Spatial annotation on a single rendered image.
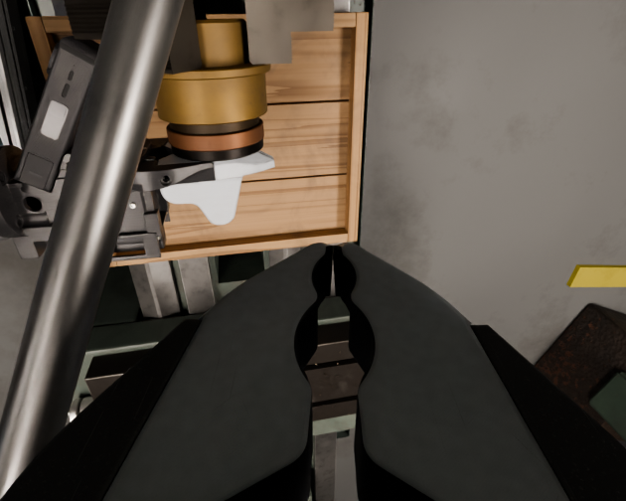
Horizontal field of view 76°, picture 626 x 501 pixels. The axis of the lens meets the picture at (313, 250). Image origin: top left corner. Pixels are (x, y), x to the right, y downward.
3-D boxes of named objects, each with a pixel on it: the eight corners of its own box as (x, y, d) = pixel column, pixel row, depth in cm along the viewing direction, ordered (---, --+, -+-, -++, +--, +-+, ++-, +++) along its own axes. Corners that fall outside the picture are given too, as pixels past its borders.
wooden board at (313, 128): (39, 16, 44) (24, 16, 40) (359, 12, 49) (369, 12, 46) (112, 252, 59) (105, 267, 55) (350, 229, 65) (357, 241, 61)
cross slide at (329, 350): (92, 356, 60) (83, 379, 56) (368, 318, 67) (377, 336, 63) (122, 432, 69) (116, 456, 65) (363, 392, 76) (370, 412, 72)
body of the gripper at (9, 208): (178, 218, 39) (43, 228, 37) (162, 128, 35) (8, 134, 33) (169, 258, 33) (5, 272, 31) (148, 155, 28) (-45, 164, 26)
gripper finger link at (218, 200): (275, 212, 37) (170, 219, 35) (273, 147, 34) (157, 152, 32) (279, 227, 34) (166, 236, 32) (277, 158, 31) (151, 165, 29)
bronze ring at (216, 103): (117, 21, 24) (151, 170, 28) (274, 19, 25) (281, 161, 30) (144, 19, 32) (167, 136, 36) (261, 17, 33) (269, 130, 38)
